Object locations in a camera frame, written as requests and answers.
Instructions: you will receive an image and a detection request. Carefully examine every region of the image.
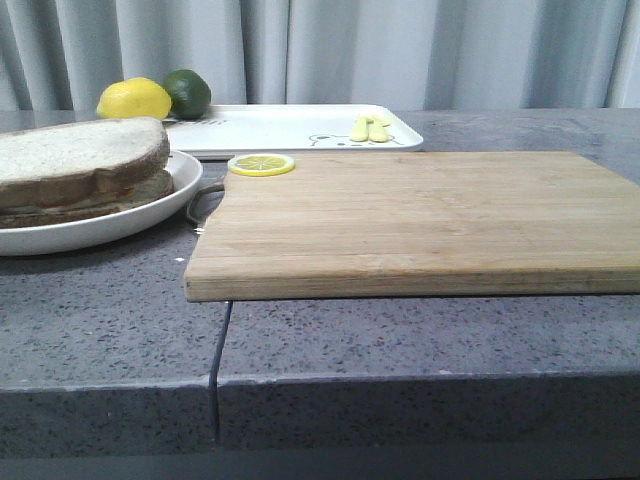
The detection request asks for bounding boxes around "white round plate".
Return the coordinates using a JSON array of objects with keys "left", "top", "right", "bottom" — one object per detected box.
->
[{"left": 1, "top": 151, "right": 203, "bottom": 256}]

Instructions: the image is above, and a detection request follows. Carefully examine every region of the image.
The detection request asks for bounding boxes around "yellow plastic fork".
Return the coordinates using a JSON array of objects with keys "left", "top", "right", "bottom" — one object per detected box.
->
[{"left": 349, "top": 115, "right": 369, "bottom": 142}]

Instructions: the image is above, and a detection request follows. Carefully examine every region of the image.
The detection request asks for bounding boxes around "bread slice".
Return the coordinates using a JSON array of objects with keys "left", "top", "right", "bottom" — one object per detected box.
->
[
  {"left": 1, "top": 170, "right": 174, "bottom": 229},
  {"left": 1, "top": 117, "right": 170, "bottom": 210}
]

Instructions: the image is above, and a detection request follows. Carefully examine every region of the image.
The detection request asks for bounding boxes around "green lime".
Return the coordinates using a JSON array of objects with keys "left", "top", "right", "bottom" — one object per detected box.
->
[{"left": 163, "top": 69, "right": 212, "bottom": 120}]

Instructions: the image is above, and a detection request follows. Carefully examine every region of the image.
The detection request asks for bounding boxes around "wooden cutting board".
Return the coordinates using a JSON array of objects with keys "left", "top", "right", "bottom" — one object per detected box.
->
[{"left": 184, "top": 151, "right": 639, "bottom": 301}]

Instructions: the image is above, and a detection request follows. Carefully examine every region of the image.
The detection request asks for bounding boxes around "white rectangular tray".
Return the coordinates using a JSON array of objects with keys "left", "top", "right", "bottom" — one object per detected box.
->
[{"left": 164, "top": 104, "right": 423, "bottom": 160}]

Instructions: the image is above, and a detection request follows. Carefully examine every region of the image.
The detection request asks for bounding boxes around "grey curtain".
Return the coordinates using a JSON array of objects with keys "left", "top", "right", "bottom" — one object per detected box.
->
[{"left": 1, "top": 1, "right": 639, "bottom": 111}]

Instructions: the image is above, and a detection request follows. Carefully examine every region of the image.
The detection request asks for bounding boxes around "lemon slice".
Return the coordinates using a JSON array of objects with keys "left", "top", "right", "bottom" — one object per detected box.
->
[{"left": 227, "top": 153, "right": 296, "bottom": 177}]

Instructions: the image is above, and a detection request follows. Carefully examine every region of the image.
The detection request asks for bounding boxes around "metal cutting board handle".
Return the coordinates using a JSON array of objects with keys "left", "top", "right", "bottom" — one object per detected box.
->
[{"left": 185, "top": 181, "right": 225, "bottom": 227}]

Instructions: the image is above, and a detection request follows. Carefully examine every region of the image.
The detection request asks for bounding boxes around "yellow lemon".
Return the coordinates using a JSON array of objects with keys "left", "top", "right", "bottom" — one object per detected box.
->
[{"left": 96, "top": 77, "right": 172, "bottom": 120}]

